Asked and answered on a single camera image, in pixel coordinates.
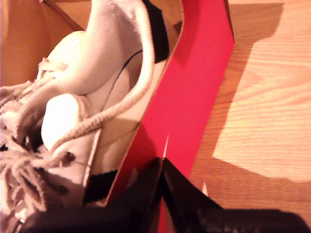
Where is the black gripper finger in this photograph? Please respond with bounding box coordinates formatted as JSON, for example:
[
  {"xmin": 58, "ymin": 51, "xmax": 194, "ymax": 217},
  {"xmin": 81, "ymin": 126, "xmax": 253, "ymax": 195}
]
[
  {"xmin": 21, "ymin": 157, "xmax": 163, "ymax": 233},
  {"xmin": 161, "ymin": 158, "xmax": 311, "ymax": 233}
]

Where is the red Nike shoebox with lid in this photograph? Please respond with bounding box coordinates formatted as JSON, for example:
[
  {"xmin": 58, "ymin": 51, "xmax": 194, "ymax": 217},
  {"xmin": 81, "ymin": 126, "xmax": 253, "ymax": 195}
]
[{"xmin": 0, "ymin": 0, "xmax": 236, "ymax": 233}]

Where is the white sneaker with black heel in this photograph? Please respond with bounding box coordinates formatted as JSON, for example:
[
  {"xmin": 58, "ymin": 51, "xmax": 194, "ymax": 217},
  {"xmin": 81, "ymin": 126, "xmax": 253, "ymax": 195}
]
[
  {"xmin": 0, "ymin": 0, "xmax": 171, "ymax": 233},
  {"xmin": 36, "ymin": 29, "xmax": 95, "ymax": 83}
]

